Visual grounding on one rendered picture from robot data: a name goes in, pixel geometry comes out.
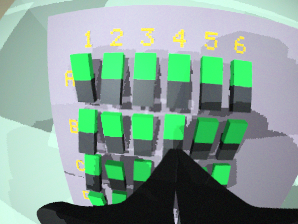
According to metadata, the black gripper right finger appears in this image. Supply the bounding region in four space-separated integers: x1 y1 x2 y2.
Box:
176 149 298 224

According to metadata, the grey switch panel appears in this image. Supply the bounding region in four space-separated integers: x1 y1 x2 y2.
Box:
47 4 298 209

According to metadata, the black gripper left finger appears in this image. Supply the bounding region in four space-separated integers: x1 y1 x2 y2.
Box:
37 149 178 224

